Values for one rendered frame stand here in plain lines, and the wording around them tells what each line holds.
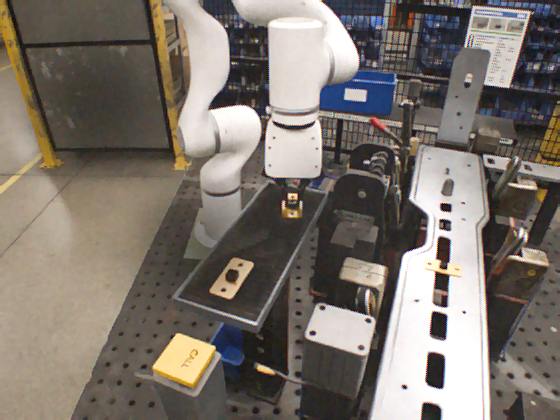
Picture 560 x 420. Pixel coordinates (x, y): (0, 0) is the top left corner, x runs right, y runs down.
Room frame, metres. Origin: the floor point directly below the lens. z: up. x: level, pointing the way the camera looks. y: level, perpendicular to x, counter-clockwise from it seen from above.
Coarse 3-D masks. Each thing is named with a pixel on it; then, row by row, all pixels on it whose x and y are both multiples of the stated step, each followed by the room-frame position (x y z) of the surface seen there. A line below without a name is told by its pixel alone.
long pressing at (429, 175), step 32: (416, 160) 1.15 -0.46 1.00; (448, 160) 1.16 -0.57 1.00; (480, 160) 1.17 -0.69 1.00; (416, 192) 0.95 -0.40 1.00; (480, 192) 0.96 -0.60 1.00; (480, 224) 0.80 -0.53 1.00; (416, 256) 0.67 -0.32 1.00; (480, 256) 0.67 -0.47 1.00; (416, 288) 0.57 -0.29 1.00; (448, 288) 0.57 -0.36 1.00; (480, 288) 0.57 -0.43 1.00; (416, 320) 0.49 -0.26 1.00; (448, 320) 0.48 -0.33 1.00; (480, 320) 0.48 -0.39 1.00; (384, 352) 0.41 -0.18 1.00; (416, 352) 0.41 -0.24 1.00; (448, 352) 0.41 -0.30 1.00; (480, 352) 0.41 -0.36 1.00; (384, 384) 0.35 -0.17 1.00; (416, 384) 0.35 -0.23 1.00; (448, 384) 0.35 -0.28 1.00; (480, 384) 0.35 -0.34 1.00; (384, 416) 0.30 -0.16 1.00; (416, 416) 0.30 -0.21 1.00; (448, 416) 0.29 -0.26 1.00; (480, 416) 0.29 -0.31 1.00
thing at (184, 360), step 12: (180, 336) 0.33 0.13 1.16; (168, 348) 0.31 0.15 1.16; (180, 348) 0.31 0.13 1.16; (192, 348) 0.31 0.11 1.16; (204, 348) 0.31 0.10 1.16; (168, 360) 0.29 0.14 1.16; (180, 360) 0.29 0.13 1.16; (192, 360) 0.29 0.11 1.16; (204, 360) 0.29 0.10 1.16; (156, 372) 0.28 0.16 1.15; (168, 372) 0.27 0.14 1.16; (180, 372) 0.27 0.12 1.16; (192, 372) 0.27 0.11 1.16; (192, 384) 0.26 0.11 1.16
